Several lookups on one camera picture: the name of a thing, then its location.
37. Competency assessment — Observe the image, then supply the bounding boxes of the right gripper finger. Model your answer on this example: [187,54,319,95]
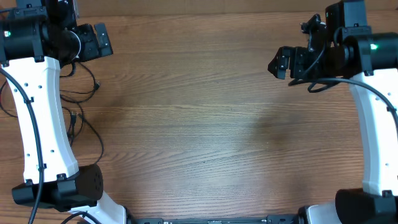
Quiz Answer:
[267,46,292,80]
[300,14,326,52]

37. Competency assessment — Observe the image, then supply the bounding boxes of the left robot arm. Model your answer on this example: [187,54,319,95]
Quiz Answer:
[1,0,133,223]

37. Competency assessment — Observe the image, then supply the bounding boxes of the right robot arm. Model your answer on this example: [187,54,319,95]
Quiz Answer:
[266,1,397,223]

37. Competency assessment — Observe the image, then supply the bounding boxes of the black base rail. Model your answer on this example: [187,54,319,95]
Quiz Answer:
[127,214,305,224]

